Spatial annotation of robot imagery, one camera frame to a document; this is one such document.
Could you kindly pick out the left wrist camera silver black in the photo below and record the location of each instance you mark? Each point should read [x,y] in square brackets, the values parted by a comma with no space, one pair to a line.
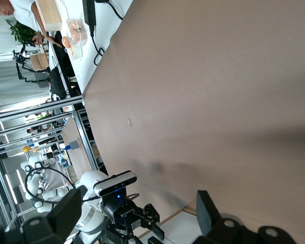
[114,184]

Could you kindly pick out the small black robot arm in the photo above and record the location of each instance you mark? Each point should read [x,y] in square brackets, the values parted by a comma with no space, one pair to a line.
[20,59]

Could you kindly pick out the person in white shirt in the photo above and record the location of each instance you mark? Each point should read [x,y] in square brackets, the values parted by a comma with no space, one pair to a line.
[23,10]

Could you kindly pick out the aluminium frame profile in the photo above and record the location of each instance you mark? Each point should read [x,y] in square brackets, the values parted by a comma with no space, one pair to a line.
[40,111]

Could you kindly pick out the small grey box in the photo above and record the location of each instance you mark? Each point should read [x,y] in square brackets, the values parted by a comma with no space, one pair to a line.
[74,145]

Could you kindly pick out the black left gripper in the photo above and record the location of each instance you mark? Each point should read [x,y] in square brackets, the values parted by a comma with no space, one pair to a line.
[119,209]

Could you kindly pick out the green leafy plant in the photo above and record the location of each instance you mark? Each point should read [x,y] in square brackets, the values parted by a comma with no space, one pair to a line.
[23,33]

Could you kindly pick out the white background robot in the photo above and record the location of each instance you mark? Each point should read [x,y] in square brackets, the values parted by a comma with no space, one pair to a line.
[33,183]

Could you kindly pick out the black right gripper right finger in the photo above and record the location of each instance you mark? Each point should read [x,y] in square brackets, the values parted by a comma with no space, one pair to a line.
[218,228]

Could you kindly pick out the wooden side table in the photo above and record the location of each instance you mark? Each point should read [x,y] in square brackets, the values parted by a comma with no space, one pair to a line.
[76,157]

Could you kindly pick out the black power brick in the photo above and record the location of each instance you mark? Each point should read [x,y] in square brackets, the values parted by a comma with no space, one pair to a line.
[89,11]

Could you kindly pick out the light wooden box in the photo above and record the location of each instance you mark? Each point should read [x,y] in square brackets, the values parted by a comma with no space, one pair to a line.
[49,14]

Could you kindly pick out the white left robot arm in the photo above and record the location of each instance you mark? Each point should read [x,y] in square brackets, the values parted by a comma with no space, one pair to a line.
[91,180]

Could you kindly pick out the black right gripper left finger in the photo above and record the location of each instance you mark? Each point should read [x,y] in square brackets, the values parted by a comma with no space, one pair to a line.
[56,218]

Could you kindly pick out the black bag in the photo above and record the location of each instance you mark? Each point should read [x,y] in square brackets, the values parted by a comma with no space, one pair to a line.
[57,81]

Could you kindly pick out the clear plastic container with food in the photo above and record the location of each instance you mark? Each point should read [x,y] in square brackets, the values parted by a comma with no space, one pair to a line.
[76,30]

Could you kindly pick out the cardboard box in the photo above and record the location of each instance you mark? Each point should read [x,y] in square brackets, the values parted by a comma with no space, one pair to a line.
[39,62]

